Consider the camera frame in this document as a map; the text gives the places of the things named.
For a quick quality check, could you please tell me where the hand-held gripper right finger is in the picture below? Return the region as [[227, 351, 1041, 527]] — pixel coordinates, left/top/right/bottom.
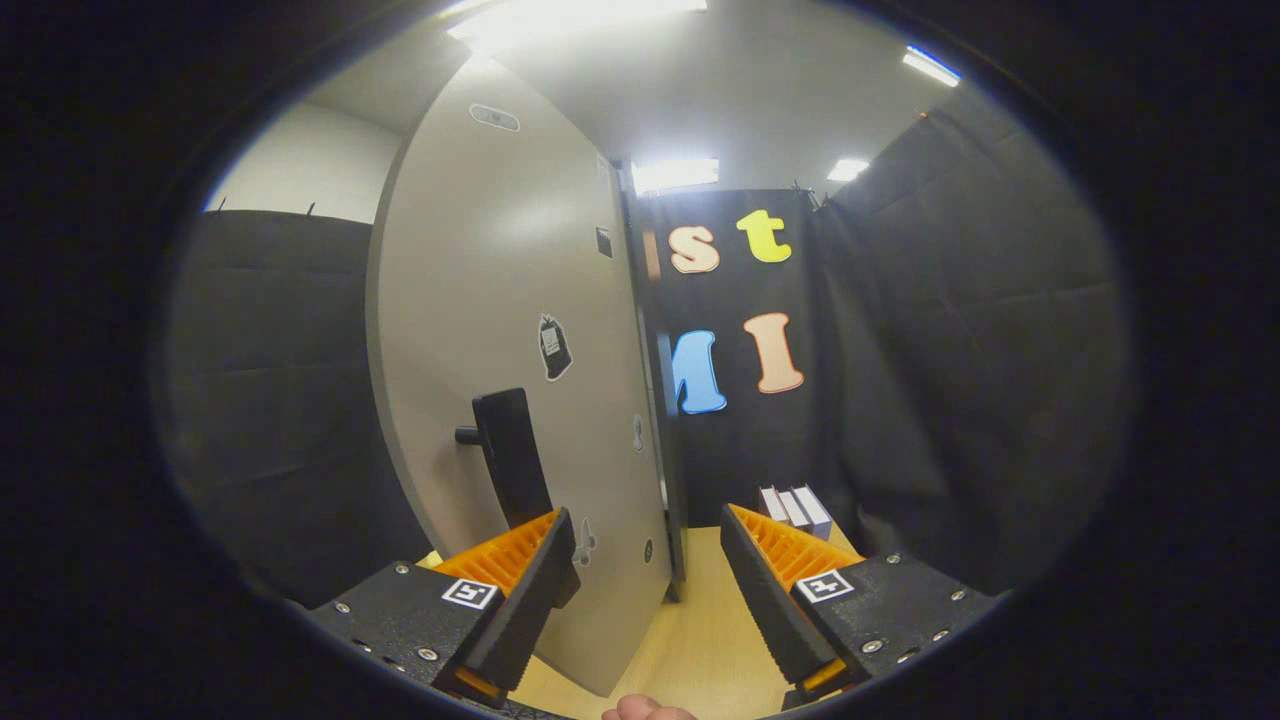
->
[[720, 503, 1006, 706]]

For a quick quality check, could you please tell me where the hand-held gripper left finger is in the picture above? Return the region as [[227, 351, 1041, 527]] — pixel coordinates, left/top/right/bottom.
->
[[305, 507, 581, 709]]

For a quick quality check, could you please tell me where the black door handle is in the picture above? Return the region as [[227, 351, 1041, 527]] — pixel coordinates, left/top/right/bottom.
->
[[455, 387, 583, 611]]

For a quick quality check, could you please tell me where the beige cabinet door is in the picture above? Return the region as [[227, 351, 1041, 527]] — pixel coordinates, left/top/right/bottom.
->
[[365, 55, 673, 698]]

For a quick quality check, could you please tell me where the black backdrop cloth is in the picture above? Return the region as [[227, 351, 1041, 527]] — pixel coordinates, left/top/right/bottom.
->
[[160, 85, 1136, 606]]

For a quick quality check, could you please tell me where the long ceiling light panel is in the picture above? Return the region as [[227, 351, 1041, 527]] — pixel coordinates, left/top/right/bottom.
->
[[445, 0, 708, 41]]

